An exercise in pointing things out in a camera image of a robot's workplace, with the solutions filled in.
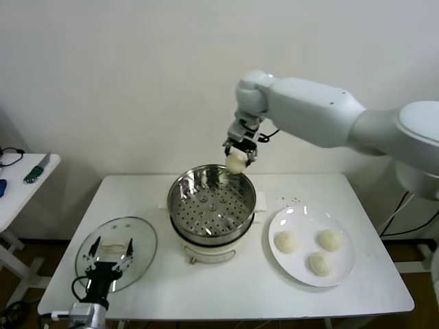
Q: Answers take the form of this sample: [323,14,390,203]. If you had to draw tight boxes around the round glass pot lid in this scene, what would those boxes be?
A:
[74,217,158,293]

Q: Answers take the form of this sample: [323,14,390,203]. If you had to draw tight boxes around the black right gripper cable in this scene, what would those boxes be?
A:
[257,128,282,142]

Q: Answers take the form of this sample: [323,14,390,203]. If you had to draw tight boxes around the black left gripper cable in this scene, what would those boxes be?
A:
[71,276,91,303]

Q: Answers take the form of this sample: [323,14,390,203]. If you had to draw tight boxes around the green handled knife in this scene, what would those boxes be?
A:
[23,153,51,185]

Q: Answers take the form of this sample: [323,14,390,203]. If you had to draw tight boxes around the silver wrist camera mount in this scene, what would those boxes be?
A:
[50,301,109,319]
[227,122,257,142]

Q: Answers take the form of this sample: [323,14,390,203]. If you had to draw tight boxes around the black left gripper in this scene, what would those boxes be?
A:
[83,236,134,304]

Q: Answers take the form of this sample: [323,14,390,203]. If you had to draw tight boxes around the perforated steel steamer basket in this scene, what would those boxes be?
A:
[156,164,268,245]

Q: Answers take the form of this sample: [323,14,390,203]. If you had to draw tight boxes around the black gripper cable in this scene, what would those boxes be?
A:
[257,128,282,142]
[71,276,91,303]

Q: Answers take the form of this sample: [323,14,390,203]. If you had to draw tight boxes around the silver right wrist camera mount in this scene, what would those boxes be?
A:
[227,122,257,142]

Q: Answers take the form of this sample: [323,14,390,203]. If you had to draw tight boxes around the white steamed baozi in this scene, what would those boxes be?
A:
[307,252,335,277]
[224,152,248,174]
[274,230,298,255]
[315,229,344,253]

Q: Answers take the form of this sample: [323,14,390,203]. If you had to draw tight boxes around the black cable on side table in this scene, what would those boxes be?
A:
[0,147,25,169]

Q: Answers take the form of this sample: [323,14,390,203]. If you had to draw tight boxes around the large white plate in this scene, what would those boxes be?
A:
[268,206,356,288]

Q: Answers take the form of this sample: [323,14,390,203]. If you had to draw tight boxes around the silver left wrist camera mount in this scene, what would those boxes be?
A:
[50,301,109,319]

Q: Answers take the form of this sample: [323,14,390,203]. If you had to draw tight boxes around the tangled black floor cables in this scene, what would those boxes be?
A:
[0,301,32,329]

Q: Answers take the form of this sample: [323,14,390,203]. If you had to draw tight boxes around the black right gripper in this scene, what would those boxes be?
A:
[223,117,264,168]

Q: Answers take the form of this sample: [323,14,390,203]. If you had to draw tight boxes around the white shelf frame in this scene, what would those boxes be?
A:
[413,236,437,275]

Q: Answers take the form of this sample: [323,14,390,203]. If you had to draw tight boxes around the white electric cooker pot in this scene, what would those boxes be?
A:
[169,212,263,265]

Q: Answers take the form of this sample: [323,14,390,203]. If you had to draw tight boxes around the black wall cable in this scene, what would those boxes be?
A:
[379,191,439,239]

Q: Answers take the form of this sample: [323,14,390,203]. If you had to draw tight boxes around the small white side table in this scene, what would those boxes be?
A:
[0,154,62,285]

